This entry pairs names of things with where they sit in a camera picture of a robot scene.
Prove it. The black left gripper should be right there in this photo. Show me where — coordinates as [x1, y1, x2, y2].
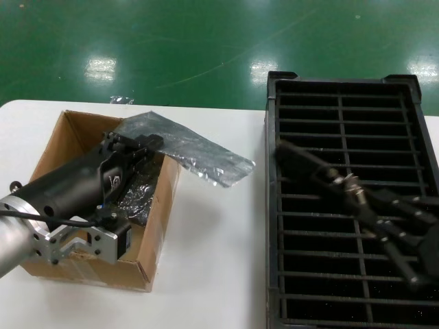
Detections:
[15, 131, 165, 232]

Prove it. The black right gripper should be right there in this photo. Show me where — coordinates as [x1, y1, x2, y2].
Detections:
[359, 191, 439, 288]

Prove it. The grey antistatic plastic bag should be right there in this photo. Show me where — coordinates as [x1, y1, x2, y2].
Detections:
[112, 110, 257, 189]

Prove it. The graphics card with metal bracket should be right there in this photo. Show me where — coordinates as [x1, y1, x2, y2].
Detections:
[275, 138, 371, 223]

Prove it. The bagged graphics card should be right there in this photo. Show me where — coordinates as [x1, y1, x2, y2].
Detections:
[118, 170, 159, 226]

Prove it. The open brown cardboard box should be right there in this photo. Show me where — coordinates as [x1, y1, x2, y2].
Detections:
[20, 109, 182, 293]

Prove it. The black slotted plastic container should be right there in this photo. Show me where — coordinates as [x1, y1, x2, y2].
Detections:
[263, 71, 439, 329]

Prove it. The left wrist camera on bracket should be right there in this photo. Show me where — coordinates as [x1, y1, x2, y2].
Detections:
[29, 208, 134, 267]

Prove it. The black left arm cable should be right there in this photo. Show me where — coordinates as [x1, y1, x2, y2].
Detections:
[0, 210, 104, 229]

